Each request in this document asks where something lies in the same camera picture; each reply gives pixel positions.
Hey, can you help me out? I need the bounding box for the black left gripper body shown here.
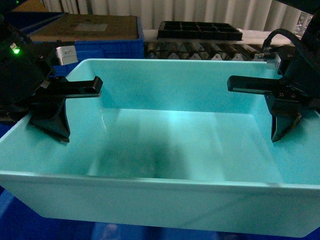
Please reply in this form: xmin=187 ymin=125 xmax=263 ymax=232
xmin=14 ymin=42 xmax=75 ymax=115

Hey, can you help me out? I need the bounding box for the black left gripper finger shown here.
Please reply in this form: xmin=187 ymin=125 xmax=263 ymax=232
xmin=30 ymin=98 xmax=70 ymax=143
xmin=63 ymin=76 xmax=103 ymax=98

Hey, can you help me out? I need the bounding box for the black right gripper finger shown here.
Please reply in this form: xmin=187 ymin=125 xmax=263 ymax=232
xmin=271 ymin=113 xmax=301 ymax=143
xmin=227 ymin=75 xmax=284 ymax=95

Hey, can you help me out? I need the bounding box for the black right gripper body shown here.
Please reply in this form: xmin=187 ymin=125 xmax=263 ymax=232
xmin=265 ymin=46 xmax=320 ymax=117

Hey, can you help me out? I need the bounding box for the teal plastic bin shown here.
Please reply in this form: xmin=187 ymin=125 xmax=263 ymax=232
xmin=0 ymin=59 xmax=320 ymax=238

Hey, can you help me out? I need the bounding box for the large blue plastic crate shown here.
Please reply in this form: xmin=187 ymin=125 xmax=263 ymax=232
xmin=4 ymin=12 xmax=144 ymax=61

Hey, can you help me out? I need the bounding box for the brown cardboard sheet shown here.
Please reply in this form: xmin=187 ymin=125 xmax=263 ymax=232
xmin=30 ymin=14 xmax=139 ymax=42

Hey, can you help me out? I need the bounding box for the black compartment tray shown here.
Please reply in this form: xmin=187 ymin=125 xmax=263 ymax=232
xmin=157 ymin=21 xmax=243 ymax=41

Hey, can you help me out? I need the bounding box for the blue crate under bin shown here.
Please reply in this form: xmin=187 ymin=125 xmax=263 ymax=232
xmin=0 ymin=186 xmax=320 ymax=240

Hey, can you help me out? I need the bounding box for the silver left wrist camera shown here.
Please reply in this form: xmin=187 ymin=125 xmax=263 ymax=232
xmin=56 ymin=45 xmax=78 ymax=66

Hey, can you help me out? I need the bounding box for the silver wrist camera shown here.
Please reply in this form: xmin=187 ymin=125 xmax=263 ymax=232
xmin=56 ymin=45 xmax=78 ymax=66
xmin=253 ymin=52 xmax=281 ymax=70

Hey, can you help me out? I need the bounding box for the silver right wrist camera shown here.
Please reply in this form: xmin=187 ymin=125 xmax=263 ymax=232
xmin=253 ymin=52 xmax=281 ymax=70

